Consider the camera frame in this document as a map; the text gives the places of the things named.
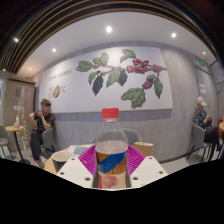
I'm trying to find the dark mug with white inside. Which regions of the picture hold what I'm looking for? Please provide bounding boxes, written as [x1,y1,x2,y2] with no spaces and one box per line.
[51,150,74,173]

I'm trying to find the person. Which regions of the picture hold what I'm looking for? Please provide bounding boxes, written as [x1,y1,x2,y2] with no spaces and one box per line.
[193,96,221,161]
[28,98,56,168]

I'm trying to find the grey upholstered chair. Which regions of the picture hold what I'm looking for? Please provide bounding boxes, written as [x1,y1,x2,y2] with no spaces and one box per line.
[0,123,16,160]
[41,128,58,154]
[186,122,213,163]
[91,127,143,148]

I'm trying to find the white paper sheet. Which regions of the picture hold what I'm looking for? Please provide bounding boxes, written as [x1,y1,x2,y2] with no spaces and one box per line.
[68,144,91,157]

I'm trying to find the coffee branch wall mural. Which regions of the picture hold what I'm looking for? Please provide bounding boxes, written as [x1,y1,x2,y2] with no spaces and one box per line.
[47,45,174,114]

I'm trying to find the small cardboard box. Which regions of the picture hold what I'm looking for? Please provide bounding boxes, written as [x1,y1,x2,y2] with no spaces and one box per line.
[133,141,155,158]

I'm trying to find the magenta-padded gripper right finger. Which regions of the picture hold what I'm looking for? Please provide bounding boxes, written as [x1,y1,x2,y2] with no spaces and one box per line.
[126,144,169,190]

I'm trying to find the small round wooden side table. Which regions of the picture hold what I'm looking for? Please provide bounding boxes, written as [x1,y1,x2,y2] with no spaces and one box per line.
[4,124,33,165]

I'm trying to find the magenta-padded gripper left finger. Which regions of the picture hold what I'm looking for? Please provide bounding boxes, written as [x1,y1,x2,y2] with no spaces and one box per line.
[56,144,101,190]

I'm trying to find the clear red-capped drink bottle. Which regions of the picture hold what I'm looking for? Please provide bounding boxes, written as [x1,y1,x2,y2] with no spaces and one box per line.
[94,107,132,190]

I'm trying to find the recessed ceiling lights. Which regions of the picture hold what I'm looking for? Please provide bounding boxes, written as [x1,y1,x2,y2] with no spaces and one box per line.
[13,25,208,56]

